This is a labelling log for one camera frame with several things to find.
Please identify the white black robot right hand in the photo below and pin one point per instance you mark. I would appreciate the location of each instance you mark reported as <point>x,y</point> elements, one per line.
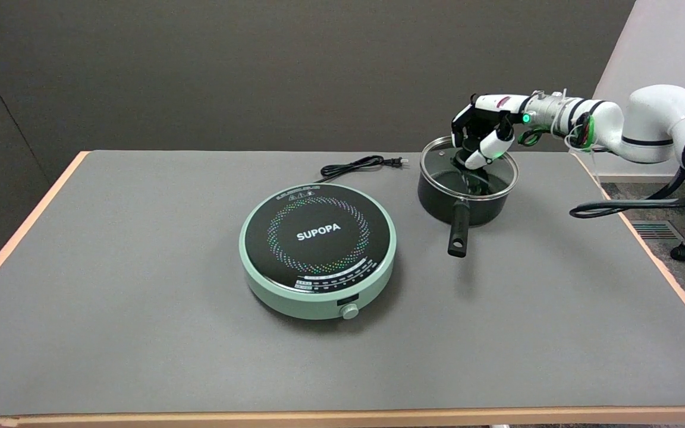
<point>491,104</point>

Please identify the glass pot lid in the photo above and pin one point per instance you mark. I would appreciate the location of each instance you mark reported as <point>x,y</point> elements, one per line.
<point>437,157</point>

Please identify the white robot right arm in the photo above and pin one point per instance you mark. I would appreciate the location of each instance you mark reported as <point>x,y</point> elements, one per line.
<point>651,119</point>

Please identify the white partition panel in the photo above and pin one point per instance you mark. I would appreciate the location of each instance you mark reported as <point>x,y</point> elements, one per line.
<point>663,35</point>

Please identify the floor vent grille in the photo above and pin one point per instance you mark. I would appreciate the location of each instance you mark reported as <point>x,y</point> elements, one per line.
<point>651,230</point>

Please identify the green round induction cooker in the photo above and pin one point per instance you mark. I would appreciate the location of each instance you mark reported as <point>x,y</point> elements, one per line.
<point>317,235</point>

